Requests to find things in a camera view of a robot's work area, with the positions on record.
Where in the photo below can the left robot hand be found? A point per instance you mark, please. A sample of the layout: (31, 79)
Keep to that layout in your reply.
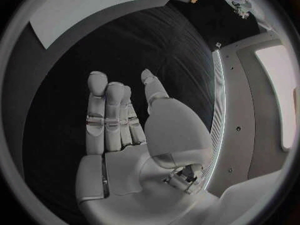
(236, 1)

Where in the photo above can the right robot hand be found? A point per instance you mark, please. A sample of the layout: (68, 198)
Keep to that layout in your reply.
(131, 172)

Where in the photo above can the white task board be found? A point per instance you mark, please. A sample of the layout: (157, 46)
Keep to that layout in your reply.
(93, 9)

